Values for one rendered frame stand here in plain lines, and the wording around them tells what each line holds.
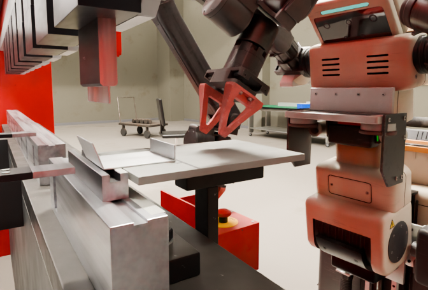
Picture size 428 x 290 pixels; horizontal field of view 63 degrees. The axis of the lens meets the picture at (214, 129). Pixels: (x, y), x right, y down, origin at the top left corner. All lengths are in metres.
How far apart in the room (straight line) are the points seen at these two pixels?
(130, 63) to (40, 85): 9.98
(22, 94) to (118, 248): 2.29
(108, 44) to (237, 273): 0.31
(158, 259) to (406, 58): 0.69
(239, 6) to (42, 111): 2.19
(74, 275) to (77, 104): 11.41
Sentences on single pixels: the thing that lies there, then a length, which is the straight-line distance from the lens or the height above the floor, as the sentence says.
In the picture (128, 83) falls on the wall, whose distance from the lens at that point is 12.45.
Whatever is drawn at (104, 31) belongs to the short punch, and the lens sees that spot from 0.42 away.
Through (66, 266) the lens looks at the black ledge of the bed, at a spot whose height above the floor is 0.88.
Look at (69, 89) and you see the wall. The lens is 11.77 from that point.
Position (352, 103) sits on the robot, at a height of 1.06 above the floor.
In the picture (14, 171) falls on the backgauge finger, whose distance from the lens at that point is 0.45.
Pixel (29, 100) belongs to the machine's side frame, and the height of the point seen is 1.03.
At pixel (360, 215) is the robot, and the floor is 0.79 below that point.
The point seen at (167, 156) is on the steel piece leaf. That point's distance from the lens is 0.49.
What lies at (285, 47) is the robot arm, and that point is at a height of 1.21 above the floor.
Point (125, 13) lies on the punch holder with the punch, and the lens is 0.39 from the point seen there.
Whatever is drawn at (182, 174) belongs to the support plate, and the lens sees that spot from 0.42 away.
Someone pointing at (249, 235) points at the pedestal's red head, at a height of 0.76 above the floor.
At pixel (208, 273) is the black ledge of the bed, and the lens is 0.45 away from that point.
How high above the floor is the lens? 1.10
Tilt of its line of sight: 6 degrees down
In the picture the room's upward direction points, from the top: straight up
